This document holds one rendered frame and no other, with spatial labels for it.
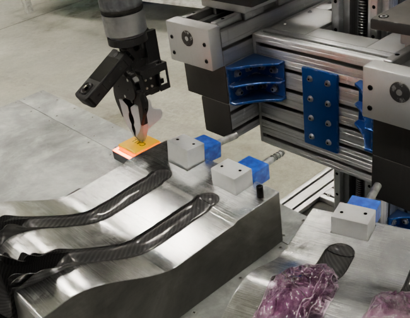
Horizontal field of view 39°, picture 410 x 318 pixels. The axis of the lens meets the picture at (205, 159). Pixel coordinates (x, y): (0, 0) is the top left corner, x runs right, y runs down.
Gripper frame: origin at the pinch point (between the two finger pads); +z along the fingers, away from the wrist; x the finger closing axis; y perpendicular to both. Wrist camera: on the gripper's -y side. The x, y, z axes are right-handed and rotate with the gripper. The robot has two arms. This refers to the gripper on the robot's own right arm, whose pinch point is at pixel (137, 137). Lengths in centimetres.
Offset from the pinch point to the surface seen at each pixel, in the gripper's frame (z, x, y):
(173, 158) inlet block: -5.3, -19.8, -6.1
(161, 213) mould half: -3.9, -28.4, -15.7
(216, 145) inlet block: -5.7, -22.9, 0.5
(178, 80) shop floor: 83, 178, 143
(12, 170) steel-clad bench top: 4.5, 17.9, -19.2
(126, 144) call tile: 1.2, 1.4, -2.0
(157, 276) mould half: -4.1, -38.4, -24.3
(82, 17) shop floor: 83, 356, 185
